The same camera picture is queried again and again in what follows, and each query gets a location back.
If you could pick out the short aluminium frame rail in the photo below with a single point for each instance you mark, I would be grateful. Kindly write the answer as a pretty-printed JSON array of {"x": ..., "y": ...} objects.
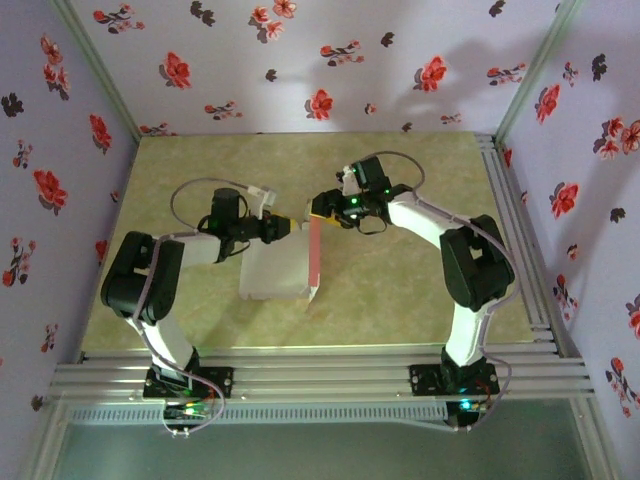
[{"x": 495, "y": 157}]

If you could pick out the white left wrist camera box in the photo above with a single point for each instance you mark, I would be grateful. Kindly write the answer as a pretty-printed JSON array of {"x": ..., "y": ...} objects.
[{"x": 262, "y": 195}]

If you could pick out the aluminium corner post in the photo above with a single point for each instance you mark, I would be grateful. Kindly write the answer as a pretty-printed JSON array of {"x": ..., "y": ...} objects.
[
  {"x": 100, "y": 70},
  {"x": 536, "y": 70}
]

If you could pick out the aluminium frame leg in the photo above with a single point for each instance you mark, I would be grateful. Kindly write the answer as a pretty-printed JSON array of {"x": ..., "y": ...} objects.
[
  {"x": 42, "y": 440},
  {"x": 595, "y": 440}
]

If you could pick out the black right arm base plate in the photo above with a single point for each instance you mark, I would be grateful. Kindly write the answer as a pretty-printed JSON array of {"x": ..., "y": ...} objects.
[{"x": 422, "y": 380}]

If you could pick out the white paper box pink outside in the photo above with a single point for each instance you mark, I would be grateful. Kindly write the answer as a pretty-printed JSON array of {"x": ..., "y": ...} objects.
[{"x": 275, "y": 270}]

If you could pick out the long aluminium frame rail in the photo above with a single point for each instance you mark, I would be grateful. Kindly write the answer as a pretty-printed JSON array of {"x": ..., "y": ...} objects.
[{"x": 325, "y": 372}]

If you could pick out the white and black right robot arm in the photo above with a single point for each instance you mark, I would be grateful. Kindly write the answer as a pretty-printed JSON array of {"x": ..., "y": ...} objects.
[{"x": 475, "y": 265}]

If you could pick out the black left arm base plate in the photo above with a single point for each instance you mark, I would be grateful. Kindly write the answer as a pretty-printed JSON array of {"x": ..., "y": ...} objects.
[{"x": 220, "y": 382}]

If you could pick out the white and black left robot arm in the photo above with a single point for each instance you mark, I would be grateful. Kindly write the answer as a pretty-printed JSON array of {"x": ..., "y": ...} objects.
[{"x": 140, "y": 280}]

